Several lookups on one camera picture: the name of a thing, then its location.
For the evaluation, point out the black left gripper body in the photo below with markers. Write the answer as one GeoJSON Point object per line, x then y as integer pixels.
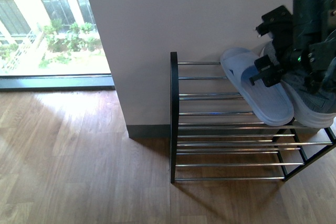
{"type": "Point", "coordinates": [302, 41]}

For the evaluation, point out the light blue slipper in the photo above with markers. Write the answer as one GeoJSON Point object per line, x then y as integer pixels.
{"type": "Point", "coordinates": [271, 105]}

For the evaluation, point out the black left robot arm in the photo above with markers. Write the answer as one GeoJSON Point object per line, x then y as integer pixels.
{"type": "Point", "coordinates": [315, 6]}

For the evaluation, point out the black metal shoe rack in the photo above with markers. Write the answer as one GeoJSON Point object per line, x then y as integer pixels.
{"type": "Point", "coordinates": [239, 151]}

